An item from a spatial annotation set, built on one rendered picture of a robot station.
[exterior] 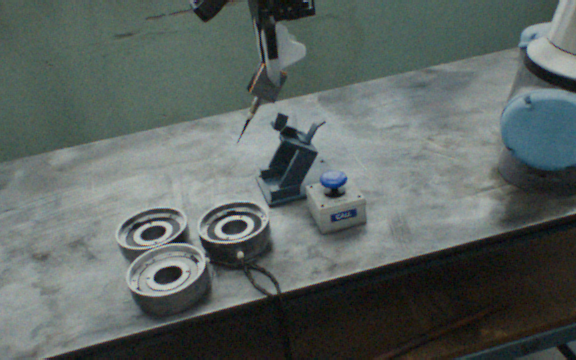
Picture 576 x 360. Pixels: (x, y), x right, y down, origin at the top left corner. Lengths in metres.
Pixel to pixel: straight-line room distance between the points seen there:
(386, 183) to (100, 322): 0.48
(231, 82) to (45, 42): 0.71
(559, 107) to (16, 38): 2.02
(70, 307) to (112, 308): 0.06
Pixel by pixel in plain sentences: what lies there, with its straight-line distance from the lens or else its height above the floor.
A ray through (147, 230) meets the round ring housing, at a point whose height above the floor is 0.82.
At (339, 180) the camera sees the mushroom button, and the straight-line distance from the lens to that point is 0.87.
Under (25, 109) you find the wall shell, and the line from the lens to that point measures 2.54.
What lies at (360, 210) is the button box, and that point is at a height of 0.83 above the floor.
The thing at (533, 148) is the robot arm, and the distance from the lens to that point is 0.80.
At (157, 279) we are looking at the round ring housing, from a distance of 0.84.
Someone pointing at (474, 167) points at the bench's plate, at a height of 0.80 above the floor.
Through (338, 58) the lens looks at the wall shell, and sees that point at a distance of 2.60.
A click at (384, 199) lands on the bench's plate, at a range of 0.95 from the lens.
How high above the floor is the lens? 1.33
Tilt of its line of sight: 31 degrees down
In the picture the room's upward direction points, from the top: 8 degrees counter-clockwise
